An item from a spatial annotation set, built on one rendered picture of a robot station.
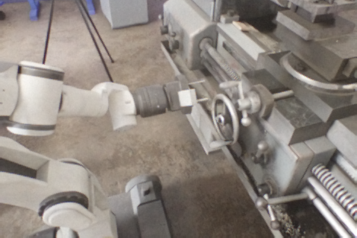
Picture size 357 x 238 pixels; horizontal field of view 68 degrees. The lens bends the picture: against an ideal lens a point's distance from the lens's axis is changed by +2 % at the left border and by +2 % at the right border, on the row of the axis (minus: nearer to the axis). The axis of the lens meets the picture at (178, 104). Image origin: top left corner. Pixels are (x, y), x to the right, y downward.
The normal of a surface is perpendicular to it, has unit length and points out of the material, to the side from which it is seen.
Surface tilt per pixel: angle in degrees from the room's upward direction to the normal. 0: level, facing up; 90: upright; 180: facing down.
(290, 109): 0
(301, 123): 0
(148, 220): 0
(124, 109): 33
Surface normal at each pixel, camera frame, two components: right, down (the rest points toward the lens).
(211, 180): 0.01, -0.76
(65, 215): 0.29, 0.62
